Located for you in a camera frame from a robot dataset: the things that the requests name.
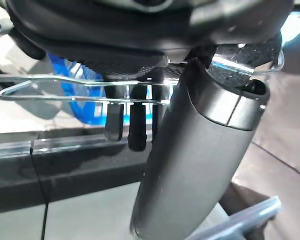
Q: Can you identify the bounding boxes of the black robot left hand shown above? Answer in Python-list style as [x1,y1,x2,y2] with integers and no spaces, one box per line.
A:
[4,0,296,240]

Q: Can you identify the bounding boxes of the thin black cable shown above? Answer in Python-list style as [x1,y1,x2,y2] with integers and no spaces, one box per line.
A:
[29,146,50,240]

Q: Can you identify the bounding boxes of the blue plastic basket wire handles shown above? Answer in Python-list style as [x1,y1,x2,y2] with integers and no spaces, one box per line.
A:
[0,51,181,126]

